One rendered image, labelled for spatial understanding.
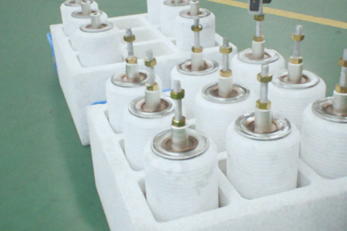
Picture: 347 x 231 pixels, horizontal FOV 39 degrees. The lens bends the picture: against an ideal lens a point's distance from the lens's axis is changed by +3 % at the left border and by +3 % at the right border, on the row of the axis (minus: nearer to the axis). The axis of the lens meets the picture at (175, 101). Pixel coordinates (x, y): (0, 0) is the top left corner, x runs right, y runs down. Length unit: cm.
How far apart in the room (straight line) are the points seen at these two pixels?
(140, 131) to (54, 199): 35
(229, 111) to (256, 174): 12
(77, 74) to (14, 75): 56
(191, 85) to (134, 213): 28
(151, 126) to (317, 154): 23
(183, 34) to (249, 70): 33
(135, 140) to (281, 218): 23
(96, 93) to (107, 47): 10
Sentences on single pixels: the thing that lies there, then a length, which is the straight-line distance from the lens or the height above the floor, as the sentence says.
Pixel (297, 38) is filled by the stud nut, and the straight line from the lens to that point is 78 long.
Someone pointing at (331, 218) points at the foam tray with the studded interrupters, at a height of 14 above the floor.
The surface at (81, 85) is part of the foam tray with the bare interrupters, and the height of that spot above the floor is 15.
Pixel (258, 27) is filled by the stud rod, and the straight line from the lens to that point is 88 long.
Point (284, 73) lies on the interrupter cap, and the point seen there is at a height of 25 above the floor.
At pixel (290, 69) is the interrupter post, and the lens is 79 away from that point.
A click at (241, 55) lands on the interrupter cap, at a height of 25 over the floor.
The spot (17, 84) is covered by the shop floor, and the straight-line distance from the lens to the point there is 153.
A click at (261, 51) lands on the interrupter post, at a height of 26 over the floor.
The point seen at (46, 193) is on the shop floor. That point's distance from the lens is 101.
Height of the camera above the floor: 57
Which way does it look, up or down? 26 degrees down
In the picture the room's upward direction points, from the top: 3 degrees counter-clockwise
